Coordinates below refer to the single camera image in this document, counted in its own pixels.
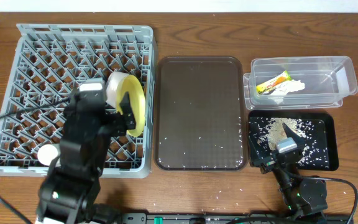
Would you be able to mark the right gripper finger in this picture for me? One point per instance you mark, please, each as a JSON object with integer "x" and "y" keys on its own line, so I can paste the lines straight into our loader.
{"x": 291, "y": 134}
{"x": 255, "y": 158}

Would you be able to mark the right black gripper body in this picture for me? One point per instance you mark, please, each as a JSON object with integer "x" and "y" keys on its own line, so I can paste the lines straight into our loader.
{"x": 274, "y": 158}

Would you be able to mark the white tissue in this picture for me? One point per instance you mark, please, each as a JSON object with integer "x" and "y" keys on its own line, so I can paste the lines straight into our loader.
{"x": 277, "y": 95}

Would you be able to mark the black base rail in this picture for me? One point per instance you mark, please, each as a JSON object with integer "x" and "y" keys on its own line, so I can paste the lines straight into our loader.
{"x": 215, "y": 218}

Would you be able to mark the dark brown serving tray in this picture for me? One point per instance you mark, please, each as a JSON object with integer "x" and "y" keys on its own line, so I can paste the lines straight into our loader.
{"x": 200, "y": 116}

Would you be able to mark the yellow plate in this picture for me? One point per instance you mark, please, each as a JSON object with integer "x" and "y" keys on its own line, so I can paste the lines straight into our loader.
{"x": 132, "y": 86}

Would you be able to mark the white cup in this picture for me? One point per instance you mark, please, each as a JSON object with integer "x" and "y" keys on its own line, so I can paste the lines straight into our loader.
{"x": 47, "y": 153}

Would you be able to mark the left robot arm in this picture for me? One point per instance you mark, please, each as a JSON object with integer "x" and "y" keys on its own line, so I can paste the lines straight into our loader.
{"x": 68, "y": 193}

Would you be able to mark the rice and nut scraps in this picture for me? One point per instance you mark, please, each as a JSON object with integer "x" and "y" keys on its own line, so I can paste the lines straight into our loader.
{"x": 266, "y": 132}

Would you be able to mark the yellow green snack wrapper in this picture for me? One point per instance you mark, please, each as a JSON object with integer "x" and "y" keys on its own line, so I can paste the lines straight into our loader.
{"x": 268, "y": 86}

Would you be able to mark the clear plastic bin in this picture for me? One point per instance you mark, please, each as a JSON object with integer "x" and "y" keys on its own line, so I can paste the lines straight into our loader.
{"x": 328, "y": 80}

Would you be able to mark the black waste tray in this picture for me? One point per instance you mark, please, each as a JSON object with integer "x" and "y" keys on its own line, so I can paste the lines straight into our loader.
{"x": 326, "y": 118}

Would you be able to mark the white bowl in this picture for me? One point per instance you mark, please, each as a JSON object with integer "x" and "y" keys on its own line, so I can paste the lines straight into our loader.
{"x": 112, "y": 85}

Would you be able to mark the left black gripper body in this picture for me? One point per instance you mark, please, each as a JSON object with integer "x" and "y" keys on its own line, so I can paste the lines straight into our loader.
{"x": 117, "y": 121}

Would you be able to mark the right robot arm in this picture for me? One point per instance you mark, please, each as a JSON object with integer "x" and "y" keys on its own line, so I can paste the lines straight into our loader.
{"x": 304, "y": 196}

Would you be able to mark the grey dishwasher rack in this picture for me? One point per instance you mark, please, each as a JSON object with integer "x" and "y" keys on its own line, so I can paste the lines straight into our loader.
{"x": 50, "y": 61}

